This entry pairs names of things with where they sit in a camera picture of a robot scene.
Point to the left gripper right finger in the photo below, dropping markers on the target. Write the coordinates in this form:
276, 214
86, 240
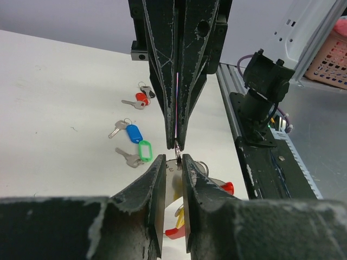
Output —
277, 229

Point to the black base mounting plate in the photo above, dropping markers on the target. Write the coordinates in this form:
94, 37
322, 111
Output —
271, 172

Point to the key with blue tag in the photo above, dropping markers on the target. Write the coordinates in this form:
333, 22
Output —
132, 131

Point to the key with yellow tag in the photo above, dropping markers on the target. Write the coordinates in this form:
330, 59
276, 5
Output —
178, 192

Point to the key with red tag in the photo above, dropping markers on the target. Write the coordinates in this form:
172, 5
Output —
141, 101

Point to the key with green tag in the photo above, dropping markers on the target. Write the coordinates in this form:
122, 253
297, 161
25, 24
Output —
144, 154

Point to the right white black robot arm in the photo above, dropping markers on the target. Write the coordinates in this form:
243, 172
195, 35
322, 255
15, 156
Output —
268, 73

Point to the pink plastic basket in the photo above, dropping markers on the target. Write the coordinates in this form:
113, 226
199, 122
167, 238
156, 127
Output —
329, 64

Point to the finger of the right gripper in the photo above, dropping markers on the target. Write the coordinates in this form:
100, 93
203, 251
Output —
160, 19
198, 20

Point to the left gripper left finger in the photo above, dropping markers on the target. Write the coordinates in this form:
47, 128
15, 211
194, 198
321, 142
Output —
128, 225

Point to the key with black tag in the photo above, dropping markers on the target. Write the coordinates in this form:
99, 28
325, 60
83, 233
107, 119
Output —
147, 90

